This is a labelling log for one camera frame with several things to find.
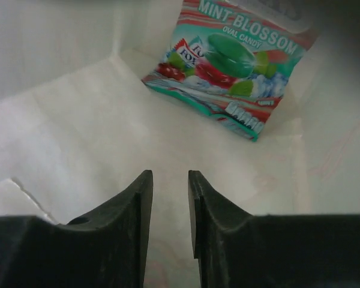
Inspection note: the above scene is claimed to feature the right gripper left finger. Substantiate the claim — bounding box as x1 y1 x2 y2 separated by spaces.
0 170 153 287

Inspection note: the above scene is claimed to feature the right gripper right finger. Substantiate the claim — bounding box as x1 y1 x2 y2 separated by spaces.
188 170 360 287

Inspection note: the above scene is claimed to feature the green printed paper bag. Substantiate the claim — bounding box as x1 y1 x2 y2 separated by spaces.
0 1 360 287

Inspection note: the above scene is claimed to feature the mint blossom candy bag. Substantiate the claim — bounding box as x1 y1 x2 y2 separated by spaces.
142 1 317 141

